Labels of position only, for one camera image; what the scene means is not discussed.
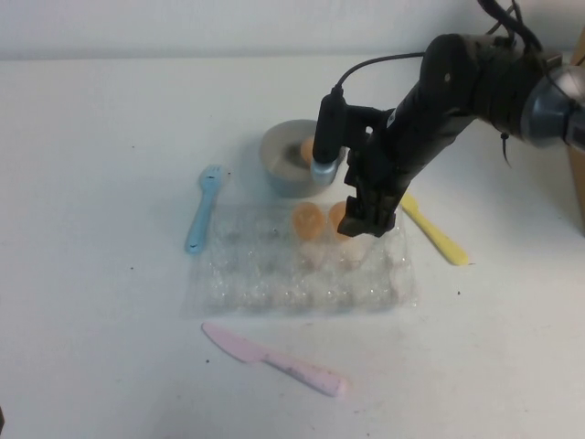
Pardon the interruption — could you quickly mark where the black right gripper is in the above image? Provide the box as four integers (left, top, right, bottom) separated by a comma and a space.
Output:
336, 109, 447, 240

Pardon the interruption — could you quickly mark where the clear plastic egg tray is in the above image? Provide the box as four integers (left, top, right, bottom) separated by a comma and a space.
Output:
182, 200, 420, 319

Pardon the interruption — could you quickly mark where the brown cardboard box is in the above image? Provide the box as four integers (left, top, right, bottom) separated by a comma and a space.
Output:
543, 49, 585, 239

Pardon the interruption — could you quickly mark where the yellow plastic knife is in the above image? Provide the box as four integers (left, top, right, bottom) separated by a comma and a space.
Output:
400, 194, 470, 267

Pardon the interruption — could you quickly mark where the grey round bowl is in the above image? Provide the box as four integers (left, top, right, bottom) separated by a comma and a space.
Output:
260, 118, 342, 198

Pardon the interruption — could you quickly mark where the blue plastic fork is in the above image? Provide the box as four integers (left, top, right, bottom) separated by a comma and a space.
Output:
184, 164, 224, 255

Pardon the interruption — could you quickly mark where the pink plastic knife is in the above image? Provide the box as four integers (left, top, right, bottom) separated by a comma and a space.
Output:
201, 322, 351, 398

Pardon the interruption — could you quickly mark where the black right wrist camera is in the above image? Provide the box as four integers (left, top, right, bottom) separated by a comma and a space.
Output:
310, 93, 388, 187

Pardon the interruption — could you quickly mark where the black cable tie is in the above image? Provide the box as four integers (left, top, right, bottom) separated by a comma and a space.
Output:
499, 131, 514, 169

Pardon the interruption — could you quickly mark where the black camera cable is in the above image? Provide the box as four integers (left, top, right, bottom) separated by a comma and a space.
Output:
335, 50, 426, 98

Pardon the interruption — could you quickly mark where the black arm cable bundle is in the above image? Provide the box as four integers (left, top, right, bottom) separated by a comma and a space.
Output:
474, 0, 546, 52

